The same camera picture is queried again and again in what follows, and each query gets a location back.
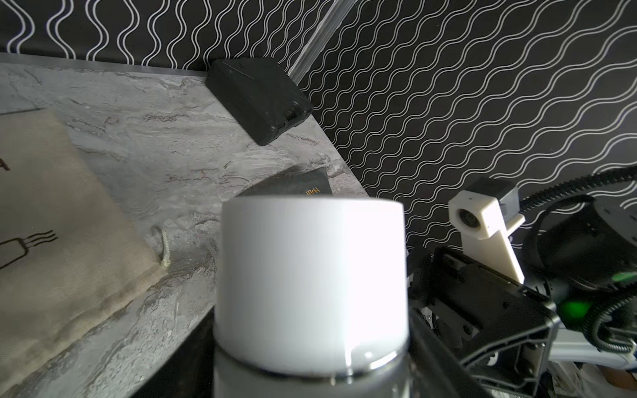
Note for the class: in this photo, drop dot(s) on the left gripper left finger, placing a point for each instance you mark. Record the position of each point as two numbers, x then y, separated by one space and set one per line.
189 372

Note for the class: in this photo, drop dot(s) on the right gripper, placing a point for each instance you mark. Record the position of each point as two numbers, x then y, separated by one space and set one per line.
499 330

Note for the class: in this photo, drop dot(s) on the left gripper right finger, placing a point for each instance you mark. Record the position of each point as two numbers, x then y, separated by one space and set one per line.
438 372

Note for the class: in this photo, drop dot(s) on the white hair dryer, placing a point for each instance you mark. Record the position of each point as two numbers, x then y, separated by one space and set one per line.
311 298

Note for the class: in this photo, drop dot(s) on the beige hair dryer bag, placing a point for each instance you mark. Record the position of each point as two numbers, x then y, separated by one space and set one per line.
69 257

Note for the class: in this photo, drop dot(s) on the grey hair dryer bag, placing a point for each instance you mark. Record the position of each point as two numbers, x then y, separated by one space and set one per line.
294 181

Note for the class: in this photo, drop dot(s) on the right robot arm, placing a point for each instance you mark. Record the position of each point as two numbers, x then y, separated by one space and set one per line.
539 285

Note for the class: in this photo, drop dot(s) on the black plastic case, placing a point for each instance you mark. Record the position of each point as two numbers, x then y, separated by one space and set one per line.
260 96

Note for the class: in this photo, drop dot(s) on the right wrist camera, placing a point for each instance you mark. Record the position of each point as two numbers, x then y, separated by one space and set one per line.
486 214

